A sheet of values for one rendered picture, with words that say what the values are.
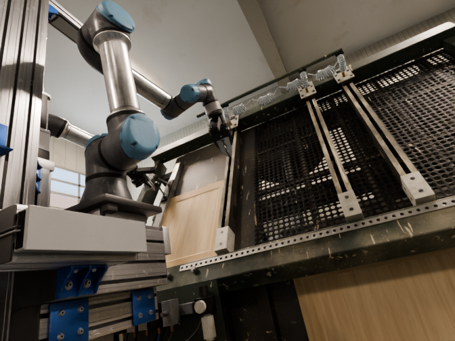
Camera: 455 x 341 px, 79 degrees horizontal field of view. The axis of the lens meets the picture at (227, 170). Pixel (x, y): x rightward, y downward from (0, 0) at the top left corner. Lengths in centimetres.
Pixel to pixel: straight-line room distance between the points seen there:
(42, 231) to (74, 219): 6
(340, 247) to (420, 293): 38
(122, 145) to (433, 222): 98
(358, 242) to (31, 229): 94
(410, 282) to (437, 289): 8
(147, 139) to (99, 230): 31
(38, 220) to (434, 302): 126
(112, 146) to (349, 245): 84
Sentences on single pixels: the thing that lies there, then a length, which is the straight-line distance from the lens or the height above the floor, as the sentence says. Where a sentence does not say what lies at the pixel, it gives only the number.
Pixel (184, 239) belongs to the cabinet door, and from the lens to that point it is 153.
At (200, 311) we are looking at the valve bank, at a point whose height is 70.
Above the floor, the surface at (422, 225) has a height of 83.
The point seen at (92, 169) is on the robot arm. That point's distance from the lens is 89.
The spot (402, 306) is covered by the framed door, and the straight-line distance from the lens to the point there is 134.
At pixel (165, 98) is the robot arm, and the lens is 123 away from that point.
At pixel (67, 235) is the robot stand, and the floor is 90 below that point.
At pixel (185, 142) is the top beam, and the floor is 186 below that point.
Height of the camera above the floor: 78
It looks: 22 degrees up
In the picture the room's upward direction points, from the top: 12 degrees counter-clockwise
